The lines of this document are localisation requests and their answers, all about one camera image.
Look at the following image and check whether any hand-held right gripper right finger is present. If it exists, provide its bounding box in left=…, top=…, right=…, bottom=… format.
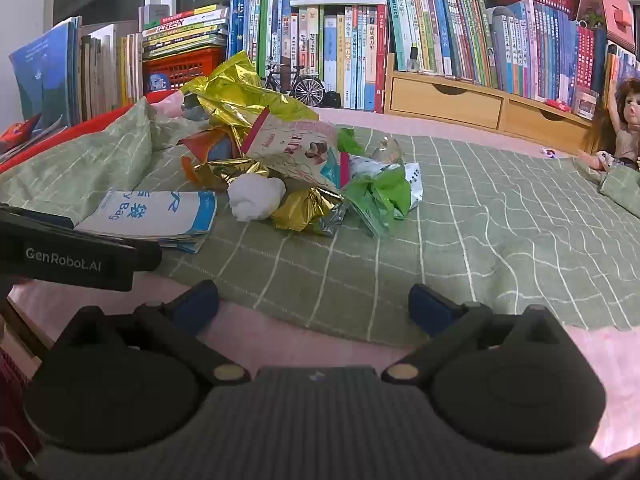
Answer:
left=382, top=284, right=561, bottom=385

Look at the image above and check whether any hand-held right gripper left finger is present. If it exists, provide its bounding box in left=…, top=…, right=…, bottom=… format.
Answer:
left=65, top=280, right=251, bottom=386

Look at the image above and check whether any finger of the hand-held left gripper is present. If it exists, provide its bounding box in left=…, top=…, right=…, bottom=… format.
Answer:
left=132, top=241, right=163, bottom=273

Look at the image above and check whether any white tissue ball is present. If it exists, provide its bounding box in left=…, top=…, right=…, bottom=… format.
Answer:
left=227, top=172, right=287, bottom=222

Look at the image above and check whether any green plastic wrapper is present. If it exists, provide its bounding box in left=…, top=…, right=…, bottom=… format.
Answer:
left=337, top=127, right=413, bottom=238

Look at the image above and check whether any yellow-green foil bag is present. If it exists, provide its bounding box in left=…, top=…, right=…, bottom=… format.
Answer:
left=182, top=50, right=321, bottom=133

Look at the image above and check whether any row of beige upright books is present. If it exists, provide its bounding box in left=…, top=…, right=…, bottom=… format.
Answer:
left=80, top=22, right=146, bottom=123

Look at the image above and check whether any stack of flat colourful books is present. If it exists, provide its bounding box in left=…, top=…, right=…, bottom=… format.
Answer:
left=140, top=4, right=231, bottom=60

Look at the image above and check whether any row of slim paperback books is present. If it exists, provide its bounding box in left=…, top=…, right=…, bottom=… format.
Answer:
left=382, top=0, right=608, bottom=106

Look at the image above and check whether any row of thin colourful books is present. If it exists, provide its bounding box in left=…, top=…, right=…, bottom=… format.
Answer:
left=602, top=42, right=640, bottom=111

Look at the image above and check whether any white blue paper bag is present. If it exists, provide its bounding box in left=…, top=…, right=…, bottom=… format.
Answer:
left=75, top=190, right=218, bottom=255

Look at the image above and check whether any green checked cloth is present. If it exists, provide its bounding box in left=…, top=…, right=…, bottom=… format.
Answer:
left=0, top=97, right=640, bottom=348

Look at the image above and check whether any red plastic tray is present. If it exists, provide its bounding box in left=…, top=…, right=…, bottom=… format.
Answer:
left=0, top=89, right=173, bottom=175

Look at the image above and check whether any red flat picture book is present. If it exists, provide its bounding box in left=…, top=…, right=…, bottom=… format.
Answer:
left=0, top=112, right=68, bottom=161

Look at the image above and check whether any white printed wrapper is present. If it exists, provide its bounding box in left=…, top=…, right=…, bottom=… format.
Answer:
left=350, top=155, right=425, bottom=221

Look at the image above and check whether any silver foil wrapper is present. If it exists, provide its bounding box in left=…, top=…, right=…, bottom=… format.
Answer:
left=310, top=202, right=348, bottom=237

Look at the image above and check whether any person's maroon striped clothing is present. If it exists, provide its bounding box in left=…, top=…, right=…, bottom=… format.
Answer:
left=0, top=345, right=43, bottom=471

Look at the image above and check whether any clear plastic wrapper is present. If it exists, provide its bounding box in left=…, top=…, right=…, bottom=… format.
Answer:
left=370, top=135, right=406, bottom=166

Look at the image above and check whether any beige patterned snack bag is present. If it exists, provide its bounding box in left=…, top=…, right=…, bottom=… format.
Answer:
left=242, top=107, right=341, bottom=193

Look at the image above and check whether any large blue picture book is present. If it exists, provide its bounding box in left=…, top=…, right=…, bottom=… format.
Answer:
left=9, top=16, right=83, bottom=133

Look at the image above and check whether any red plastic basket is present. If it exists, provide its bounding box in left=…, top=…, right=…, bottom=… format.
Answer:
left=142, top=46, right=228, bottom=93

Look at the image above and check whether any wooden drawer organizer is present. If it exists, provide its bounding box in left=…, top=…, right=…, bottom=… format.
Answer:
left=382, top=52, right=608, bottom=156

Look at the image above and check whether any black model bicycle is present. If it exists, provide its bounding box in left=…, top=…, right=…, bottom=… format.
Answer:
left=260, top=57, right=326, bottom=108

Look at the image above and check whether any small clear box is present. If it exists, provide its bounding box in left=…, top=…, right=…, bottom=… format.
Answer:
left=572, top=85, right=600, bottom=120

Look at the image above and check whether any brown-haired doll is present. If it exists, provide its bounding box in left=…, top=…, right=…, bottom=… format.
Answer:
left=575, top=77, right=640, bottom=171

